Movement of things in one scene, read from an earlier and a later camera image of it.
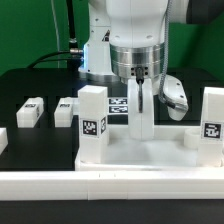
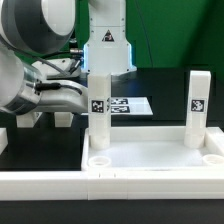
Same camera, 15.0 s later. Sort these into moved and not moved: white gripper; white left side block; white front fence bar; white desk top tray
Moved: white desk top tray; white gripper
Not moved: white left side block; white front fence bar
